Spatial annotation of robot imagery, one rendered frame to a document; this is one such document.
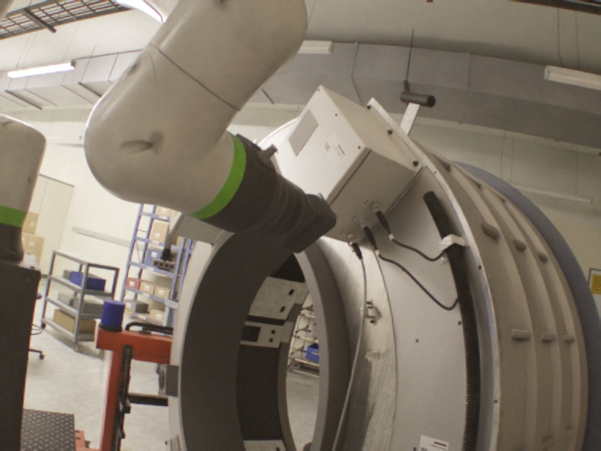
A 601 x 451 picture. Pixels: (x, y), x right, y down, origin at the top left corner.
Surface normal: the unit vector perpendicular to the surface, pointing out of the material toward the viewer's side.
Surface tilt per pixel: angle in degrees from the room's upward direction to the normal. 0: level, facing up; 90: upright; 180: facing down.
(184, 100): 116
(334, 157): 90
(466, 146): 90
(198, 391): 63
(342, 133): 90
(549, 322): 78
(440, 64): 90
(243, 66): 128
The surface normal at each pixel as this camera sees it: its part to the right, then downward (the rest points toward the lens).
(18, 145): 0.84, 0.11
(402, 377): -0.80, -0.23
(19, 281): 0.68, 0.07
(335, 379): 0.59, -0.26
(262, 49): 0.50, 0.70
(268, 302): 0.43, 0.47
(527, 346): -0.40, -0.36
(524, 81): -0.26, -0.15
